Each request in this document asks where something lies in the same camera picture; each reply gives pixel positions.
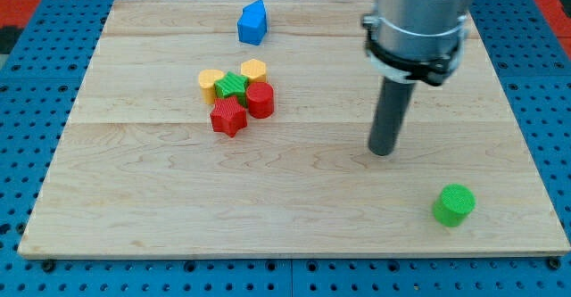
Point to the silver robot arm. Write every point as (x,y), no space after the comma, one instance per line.
(416,40)

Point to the red star block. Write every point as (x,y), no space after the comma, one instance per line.
(228,116)

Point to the green star block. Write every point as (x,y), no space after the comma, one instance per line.
(232,85)

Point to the red cylinder block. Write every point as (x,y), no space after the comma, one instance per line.
(260,100)

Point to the yellow hexagon block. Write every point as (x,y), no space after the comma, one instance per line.
(255,70)

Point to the wooden board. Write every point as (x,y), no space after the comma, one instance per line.
(139,173)

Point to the yellow cylinder block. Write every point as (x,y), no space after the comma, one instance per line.
(206,80)

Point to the blue pentagon block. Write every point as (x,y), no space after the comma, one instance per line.
(252,24)

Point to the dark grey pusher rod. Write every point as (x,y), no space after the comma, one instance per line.
(392,105)

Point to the green cylinder block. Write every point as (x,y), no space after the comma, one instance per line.
(453,205)

